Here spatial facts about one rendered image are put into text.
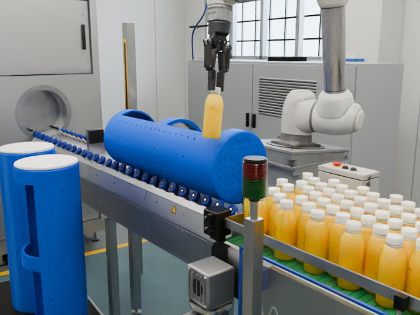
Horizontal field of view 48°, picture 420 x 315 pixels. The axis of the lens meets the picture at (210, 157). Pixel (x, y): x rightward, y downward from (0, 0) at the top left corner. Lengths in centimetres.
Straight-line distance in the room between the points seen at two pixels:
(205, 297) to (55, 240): 94
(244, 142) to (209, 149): 14
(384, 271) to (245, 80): 306
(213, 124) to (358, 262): 69
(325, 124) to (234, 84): 212
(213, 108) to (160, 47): 567
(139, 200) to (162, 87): 521
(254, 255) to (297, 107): 118
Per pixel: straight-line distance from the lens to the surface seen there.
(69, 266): 231
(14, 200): 260
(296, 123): 230
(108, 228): 266
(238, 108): 423
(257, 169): 117
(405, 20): 462
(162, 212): 204
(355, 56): 351
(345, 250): 131
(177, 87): 745
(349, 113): 220
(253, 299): 130
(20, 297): 282
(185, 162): 182
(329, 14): 214
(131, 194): 226
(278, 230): 145
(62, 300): 236
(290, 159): 216
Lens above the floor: 152
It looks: 13 degrees down
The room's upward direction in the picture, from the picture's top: straight up
